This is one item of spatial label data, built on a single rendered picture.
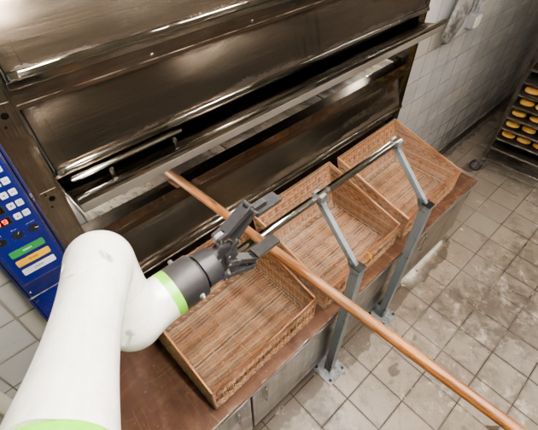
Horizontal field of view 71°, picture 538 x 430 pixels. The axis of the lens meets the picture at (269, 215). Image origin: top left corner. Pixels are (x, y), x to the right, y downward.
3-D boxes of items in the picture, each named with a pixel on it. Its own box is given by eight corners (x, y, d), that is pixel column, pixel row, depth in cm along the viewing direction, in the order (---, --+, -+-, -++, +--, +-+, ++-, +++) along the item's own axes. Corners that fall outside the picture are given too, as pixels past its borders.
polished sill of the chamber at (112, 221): (83, 234, 126) (78, 226, 124) (395, 66, 211) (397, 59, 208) (90, 245, 123) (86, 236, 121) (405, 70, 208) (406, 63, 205)
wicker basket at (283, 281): (145, 326, 164) (128, 291, 144) (243, 253, 191) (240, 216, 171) (215, 413, 140) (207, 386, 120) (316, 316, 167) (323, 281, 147)
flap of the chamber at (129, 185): (84, 213, 97) (60, 187, 110) (445, 29, 181) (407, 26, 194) (80, 206, 96) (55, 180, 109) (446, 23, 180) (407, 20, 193)
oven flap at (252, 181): (113, 282, 139) (88, 239, 129) (395, 107, 223) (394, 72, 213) (118, 287, 136) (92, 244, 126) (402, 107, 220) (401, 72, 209)
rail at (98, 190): (80, 206, 96) (78, 202, 97) (446, 23, 180) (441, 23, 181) (77, 199, 95) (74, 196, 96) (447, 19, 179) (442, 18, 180)
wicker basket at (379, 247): (250, 250, 193) (248, 212, 173) (323, 196, 220) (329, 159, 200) (324, 312, 169) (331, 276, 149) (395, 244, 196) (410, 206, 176)
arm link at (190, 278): (194, 322, 72) (186, 296, 66) (160, 283, 78) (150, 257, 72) (219, 302, 75) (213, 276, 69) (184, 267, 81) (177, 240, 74)
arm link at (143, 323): (108, 344, 72) (130, 377, 64) (74, 296, 65) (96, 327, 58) (170, 299, 79) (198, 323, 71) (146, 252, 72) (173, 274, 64)
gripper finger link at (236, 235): (218, 248, 78) (213, 247, 77) (247, 203, 77) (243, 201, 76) (230, 259, 76) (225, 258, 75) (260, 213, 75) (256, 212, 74)
